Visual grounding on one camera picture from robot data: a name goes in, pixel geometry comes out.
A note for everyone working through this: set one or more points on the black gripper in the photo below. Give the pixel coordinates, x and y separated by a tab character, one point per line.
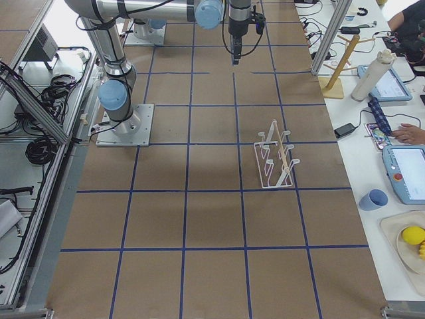
236	30

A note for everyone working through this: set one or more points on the blue cup on side table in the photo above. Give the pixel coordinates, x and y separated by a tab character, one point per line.
373	200

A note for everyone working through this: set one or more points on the person's hand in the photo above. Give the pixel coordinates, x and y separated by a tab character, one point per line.
409	134

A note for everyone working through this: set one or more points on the wooden mug tree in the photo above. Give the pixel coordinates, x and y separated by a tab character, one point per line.
332	87

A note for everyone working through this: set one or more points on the black power adapter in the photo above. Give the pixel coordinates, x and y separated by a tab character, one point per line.
344	130

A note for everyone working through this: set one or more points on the white cylinder tube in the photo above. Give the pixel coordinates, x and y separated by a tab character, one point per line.
374	72

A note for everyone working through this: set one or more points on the upper blue teach pendant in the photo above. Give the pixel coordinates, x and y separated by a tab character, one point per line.
390	88

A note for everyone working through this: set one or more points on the blue teach pendant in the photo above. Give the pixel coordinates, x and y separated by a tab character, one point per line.
390	88
405	169

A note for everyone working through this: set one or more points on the folded plaid umbrella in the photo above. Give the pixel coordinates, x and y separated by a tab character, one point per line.
379	116

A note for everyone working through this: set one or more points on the grey control box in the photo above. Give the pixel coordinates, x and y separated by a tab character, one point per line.
43	49

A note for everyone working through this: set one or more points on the lower blue teach pendant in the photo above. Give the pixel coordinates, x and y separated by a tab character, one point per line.
405	169

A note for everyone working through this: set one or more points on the yellow lemon toy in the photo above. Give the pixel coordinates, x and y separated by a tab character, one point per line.
413	235

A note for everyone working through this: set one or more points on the beige side tray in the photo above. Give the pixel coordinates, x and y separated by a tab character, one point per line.
392	228

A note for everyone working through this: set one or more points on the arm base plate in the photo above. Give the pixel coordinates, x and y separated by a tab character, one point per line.
133	132
156	39

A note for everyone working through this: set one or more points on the white wire cup rack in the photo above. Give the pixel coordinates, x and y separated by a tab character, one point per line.
273	158

